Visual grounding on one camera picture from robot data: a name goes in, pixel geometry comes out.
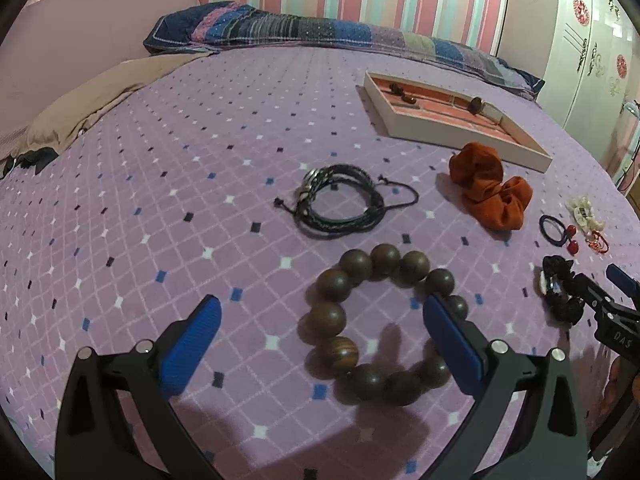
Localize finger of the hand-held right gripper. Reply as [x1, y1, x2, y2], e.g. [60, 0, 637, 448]
[605, 263, 640, 308]
[564, 271, 621, 317]

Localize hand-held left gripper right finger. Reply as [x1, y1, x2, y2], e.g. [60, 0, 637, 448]
[422, 292, 589, 480]

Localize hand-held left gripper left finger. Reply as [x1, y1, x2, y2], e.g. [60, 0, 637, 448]
[55, 294, 223, 480]

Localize black hair clip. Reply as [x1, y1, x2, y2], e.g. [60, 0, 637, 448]
[539, 255, 584, 322]

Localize brown wooden bead bracelet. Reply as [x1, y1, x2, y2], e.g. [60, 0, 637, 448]
[297, 243, 470, 407]

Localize white jewelry tray pink lining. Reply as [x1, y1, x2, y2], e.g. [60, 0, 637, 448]
[356, 70, 554, 175]

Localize person's right hand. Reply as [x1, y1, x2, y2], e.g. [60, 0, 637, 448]
[601, 358, 640, 418]

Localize purple diamond pattern bedspread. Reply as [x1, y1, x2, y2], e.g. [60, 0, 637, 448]
[0, 46, 640, 480]

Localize orange fabric scrunchie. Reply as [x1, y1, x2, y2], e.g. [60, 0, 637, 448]
[448, 142, 534, 232]

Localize dark cloth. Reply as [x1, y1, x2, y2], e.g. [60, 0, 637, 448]
[0, 146, 57, 179]

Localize white decorated wardrobe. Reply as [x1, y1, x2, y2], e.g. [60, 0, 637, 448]
[492, 0, 640, 171]

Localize beige blanket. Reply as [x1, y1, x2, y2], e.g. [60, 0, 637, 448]
[26, 51, 221, 154]

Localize pink padded headboard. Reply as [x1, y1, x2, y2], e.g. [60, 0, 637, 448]
[0, 0, 202, 158]

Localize red hair tie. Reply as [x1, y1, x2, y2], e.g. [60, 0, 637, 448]
[583, 230, 611, 252]

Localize dark blue hair tie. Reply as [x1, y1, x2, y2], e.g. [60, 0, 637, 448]
[539, 214, 582, 256]

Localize black braided leather bracelet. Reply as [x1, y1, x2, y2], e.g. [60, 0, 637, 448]
[274, 163, 420, 236]

